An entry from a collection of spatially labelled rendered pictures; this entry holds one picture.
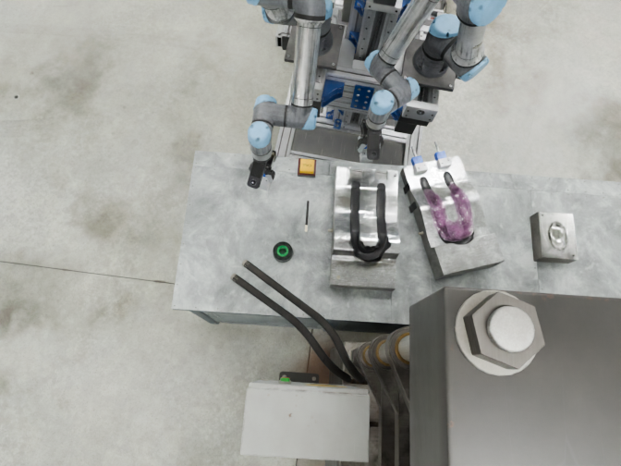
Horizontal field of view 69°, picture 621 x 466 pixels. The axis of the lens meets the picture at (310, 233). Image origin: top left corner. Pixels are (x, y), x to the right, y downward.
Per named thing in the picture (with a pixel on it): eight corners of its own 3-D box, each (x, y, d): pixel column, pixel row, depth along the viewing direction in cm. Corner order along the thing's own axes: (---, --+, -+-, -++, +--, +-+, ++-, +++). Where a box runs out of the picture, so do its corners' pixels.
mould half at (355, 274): (334, 175, 199) (337, 161, 186) (393, 179, 200) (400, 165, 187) (329, 287, 184) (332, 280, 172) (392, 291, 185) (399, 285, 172)
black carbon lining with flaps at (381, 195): (349, 182, 191) (352, 173, 182) (387, 185, 191) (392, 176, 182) (347, 262, 181) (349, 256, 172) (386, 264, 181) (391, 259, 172)
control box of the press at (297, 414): (272, 370, 250) (248, 369, 110) (327, 374, 251) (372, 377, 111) (269, 412, 244) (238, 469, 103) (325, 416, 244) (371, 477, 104)
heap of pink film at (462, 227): (419, 190, 192) (423, 182, 185) (457, 181, 194) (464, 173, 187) (437, 247, 185) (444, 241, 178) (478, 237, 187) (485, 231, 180)
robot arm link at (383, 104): (401, 99, 153) (382, 112, 152) (394, 116, 164) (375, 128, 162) (386, 83, 155) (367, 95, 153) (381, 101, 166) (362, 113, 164)
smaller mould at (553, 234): (529, 216, 197) (538, 211, 190) (563, 219, 197) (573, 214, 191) (533, 261, 191) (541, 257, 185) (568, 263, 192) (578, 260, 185)
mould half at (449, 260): (399, 172, 201) (406, 161, 190) (455, 161, 204) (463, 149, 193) (434, 280, 187) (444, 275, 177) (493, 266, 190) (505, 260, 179)
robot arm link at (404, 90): (404, 64, 160) (380, 79, 157) (424, 87, 157) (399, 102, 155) (398, 78, 167) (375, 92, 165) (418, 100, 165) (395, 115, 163)
